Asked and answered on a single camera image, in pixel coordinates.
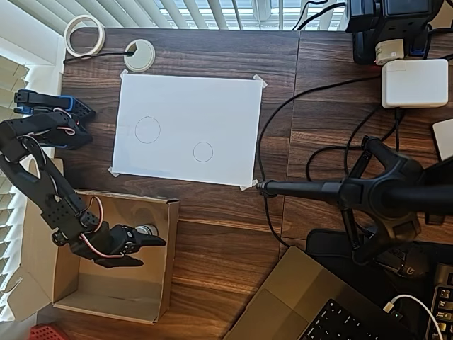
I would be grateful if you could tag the small silver cylinder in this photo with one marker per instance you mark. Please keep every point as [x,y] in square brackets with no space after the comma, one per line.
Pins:
[148,229]

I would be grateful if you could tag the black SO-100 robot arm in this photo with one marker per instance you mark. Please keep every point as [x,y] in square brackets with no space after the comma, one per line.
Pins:
[53,205]

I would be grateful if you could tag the open cardboard box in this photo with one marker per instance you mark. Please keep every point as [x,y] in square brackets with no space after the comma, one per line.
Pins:
[117,283]

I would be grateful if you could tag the masking tape piece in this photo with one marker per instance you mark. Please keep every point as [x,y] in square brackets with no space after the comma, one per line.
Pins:
[124,73]
[113,172]
[247,186]
[261,82]

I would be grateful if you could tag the white paper sheet with circles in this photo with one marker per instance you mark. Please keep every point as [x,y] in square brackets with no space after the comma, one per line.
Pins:
[194,106]

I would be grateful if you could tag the grey laptop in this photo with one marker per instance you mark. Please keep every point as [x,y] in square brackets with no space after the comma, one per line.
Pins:
[293,290]

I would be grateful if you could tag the black desk mat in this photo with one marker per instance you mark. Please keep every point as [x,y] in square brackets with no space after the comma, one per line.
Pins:
[325,244]

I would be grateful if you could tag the white vertical blinds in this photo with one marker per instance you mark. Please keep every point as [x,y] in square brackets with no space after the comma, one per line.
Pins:
[8,78]
[212,14]

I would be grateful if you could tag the masking tape roll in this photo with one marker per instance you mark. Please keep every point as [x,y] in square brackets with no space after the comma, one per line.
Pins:
[67,37]

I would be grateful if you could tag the black tripod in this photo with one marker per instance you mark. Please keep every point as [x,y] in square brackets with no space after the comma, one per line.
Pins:
[378,195]

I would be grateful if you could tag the black computer mouse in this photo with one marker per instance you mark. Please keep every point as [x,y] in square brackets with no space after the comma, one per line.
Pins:
[412,269]

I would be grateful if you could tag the black keyboard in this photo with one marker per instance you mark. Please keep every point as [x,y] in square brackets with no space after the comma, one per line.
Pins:
[442,304]

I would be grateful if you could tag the white round plug adapter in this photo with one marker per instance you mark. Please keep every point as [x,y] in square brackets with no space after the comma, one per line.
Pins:
[389,49]

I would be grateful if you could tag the white square power adapter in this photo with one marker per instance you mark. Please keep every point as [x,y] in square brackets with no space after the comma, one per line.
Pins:
[414,85]

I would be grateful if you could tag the white rounded device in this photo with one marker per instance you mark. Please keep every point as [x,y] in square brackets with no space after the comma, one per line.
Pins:
[446,141]

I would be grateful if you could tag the blue plug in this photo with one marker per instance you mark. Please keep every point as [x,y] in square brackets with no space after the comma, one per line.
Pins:
[417,47]

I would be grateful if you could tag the black power strip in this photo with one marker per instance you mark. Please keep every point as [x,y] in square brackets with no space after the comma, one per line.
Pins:
[407,25]

